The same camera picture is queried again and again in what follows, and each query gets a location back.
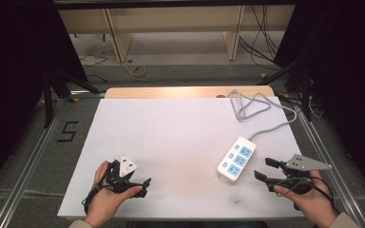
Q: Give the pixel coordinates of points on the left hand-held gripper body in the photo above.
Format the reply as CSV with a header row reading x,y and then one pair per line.
x,y
119,180

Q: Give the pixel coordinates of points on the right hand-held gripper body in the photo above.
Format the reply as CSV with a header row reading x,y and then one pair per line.
x,y
299,172

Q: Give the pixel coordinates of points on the white power strip blue sockets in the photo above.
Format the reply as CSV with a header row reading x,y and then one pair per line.
x,y
236,160

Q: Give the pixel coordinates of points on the person's left hand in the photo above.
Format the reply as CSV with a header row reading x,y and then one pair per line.
x,y
106,199

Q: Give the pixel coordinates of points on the person's right hand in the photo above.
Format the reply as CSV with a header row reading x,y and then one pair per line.
x,y
310,199

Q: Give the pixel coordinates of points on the white table mat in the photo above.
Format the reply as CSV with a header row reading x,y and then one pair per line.
x,y
171,142

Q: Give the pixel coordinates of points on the black metal stand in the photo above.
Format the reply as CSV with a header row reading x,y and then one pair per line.
x,y
304,82
48,95

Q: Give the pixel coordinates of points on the black curtain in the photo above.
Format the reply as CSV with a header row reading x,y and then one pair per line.
x,y
19,79
345,82

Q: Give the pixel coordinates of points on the yellow tape roll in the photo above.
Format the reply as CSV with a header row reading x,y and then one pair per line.
x,y
138,71

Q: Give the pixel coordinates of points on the aluminium rail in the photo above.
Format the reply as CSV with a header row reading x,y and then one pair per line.
x,y
28,164
329,161

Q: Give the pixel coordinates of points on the wooden shelf frame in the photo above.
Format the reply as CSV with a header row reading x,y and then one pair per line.
x,y
120,34

